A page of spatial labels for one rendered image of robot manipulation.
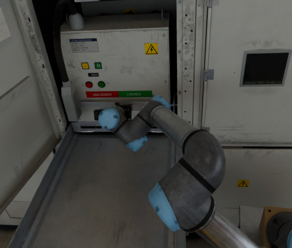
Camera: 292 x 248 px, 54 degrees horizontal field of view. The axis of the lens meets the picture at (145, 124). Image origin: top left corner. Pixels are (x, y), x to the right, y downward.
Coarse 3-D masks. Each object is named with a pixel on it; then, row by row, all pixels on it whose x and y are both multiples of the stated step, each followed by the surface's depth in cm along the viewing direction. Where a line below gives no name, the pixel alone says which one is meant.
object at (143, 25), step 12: (84, 24) 129; (96, 24) 128; (108, 24) 127; (120, 24) 126; (132, 24) 124; (144, 24) 123; (156, 24) 122; (168, 24) 121; (168, 36) 119; (168, 48) 122
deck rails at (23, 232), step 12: (60, 144) 137; (72, 144) 147; (60, 156) 137; (48, 168) 125; (60, 168) 134; (48, 180) 125; (36, 192) 115; (48, 192) 122; (36, 204) 115; (24, 216) 106; (36, 216) 113; (24, 228) 106; (36, 228) 108; (168, 228) 104; (12, 240) 98; (24, 240) 105; (168, 240) 101
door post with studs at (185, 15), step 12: (180, 0) 106; (192, 0) 106; (180, 12) 109; (192, 12) 108; (180, 24) 112; (192, 24) 111; (180, 36) 115; (192, 36) 114; (180, 48) 118; (192, 48) 117; (180, 60) 121; (192, 60) 120; (180, 72) 124; (192, 72) 123; (180, 84) 127; (192, 84) 126; (180, 96) 131; (192, 96) 130; (180, 108) 135
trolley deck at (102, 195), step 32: (96, 160) 137; (128, 160) 135; (160, 160) 134; (64, 192) 122; (96, 192) 121; (128, 192) 120; (64, 224) 109; (96, 224) 108; (128, 224) 107; (160, 224) 106
